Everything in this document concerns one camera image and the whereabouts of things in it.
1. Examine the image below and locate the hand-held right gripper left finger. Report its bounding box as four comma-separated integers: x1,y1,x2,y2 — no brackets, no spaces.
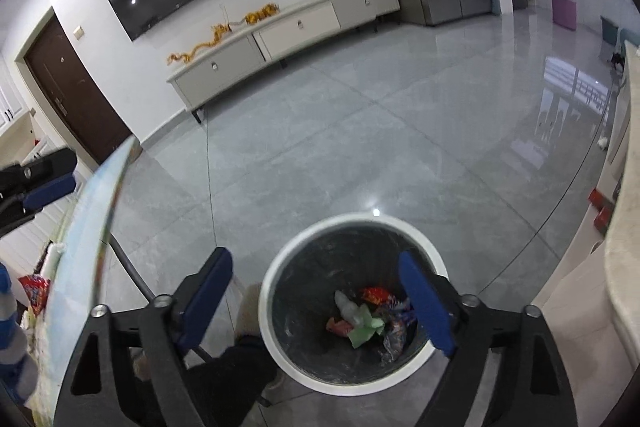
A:
52,247,236,427

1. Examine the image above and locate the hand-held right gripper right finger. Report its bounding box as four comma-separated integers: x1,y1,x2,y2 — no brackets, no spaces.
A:
398,251,578,427

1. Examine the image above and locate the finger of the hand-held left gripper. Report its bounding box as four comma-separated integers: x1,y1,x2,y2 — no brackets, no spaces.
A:
0,148,78,212
0,199,38,235

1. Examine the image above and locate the purple plastic wrapper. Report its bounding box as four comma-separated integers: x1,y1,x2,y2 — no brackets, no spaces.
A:
394,299,417,324

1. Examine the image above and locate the clear printed wrapper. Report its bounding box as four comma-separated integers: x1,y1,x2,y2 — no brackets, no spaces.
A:
382,317,416,354

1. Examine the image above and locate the white tissue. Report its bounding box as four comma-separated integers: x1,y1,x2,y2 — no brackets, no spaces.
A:
42,243,65,280

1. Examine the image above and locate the white rimmed grey bin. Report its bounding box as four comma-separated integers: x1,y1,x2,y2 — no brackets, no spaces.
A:
258,213,449,395

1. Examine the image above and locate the beige knitted slipper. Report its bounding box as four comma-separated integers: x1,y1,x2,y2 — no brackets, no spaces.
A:
234,282,266,340
131,349,151,383

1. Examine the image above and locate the landscape print table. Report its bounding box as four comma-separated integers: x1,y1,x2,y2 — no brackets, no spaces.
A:
25,136,137,427

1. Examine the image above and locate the person's dark trouser leg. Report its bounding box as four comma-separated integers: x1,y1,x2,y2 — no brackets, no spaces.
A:
187,334,278,427

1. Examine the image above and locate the white upper cabinet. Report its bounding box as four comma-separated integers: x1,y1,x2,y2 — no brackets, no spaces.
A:
0,52,26,135

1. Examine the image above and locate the brown entrance door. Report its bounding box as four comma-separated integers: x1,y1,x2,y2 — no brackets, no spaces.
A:
24,18,133,160

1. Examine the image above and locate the marble counter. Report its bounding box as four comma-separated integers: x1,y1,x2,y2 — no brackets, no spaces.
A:
530,39,640,427

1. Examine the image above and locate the golden dragon figurine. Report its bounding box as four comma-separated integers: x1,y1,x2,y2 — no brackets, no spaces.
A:
167,22,236,65

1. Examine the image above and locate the golden tiger figurine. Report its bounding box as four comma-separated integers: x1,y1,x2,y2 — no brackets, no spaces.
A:
243,5,278,25

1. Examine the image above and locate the grey television cabinet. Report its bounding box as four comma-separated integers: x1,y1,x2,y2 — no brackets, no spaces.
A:
166,0,401,124

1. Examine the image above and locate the purple stool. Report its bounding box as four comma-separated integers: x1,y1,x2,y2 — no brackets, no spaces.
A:
551,0,578,30

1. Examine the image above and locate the small dark green bin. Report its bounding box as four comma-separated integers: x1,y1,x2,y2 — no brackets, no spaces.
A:
600,17,621,46

